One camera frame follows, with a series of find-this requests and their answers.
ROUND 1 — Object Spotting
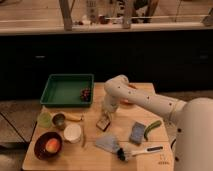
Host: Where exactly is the white round container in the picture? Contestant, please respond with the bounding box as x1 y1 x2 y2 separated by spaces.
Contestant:
63 123 82 143

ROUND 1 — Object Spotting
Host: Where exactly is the blue sponge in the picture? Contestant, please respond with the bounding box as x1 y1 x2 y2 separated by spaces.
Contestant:
129 122 146 145

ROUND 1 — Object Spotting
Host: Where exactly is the blue grey cloth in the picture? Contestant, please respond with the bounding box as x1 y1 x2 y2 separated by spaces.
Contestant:
95 134 120 154

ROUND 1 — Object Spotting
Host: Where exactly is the orange peach fruit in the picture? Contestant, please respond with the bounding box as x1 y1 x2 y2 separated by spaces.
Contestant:
45 138 60 153

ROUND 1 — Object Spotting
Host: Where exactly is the black cable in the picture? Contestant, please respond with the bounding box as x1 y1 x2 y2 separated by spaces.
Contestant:
170 137 178 163

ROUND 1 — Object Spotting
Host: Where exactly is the metal cup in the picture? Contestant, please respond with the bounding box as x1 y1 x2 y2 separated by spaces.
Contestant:
52 113 66 130

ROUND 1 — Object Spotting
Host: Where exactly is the green cucumber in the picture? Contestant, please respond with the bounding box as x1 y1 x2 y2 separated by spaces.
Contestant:
144 120 162 141

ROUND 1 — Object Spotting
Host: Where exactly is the green plastic tray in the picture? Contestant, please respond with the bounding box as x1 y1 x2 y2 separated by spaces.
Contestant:
40 74 94 107

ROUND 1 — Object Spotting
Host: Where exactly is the yellow block eraser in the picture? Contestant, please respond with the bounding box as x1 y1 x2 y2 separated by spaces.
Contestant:
96 113 111 131

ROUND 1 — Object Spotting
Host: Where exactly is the green plastic cup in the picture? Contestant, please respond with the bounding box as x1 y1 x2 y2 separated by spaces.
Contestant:
37 112 52 128

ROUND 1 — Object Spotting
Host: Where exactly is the white handled brush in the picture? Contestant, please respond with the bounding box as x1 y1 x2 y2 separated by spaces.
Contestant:
116 146 163 162

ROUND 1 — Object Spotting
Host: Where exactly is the dark grape bunch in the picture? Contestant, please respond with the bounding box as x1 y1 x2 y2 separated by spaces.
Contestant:
80 88 91 102

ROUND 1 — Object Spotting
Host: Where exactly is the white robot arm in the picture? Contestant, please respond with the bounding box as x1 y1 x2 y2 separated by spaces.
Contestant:
102 75 213 171

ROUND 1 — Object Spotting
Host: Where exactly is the orange item behind arm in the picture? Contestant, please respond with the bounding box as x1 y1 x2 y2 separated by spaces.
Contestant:
120 100 134 106

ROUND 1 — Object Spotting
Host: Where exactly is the dark red bowl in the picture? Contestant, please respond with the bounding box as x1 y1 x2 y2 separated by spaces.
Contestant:
34 132 62 160

